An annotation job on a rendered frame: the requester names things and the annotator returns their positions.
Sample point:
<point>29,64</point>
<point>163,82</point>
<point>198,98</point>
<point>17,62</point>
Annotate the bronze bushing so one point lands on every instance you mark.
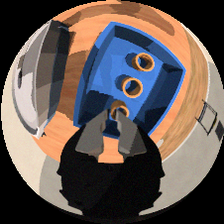
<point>119,104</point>
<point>138,90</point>
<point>149,61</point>

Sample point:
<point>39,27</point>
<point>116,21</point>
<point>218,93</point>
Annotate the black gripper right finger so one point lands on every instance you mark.
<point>135,142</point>

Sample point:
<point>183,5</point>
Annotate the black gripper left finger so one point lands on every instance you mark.
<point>86,141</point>

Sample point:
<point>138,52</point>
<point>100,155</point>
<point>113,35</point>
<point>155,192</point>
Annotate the blue crate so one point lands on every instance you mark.
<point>109,62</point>

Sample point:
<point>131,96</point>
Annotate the round grey turntable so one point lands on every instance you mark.
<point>41,63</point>

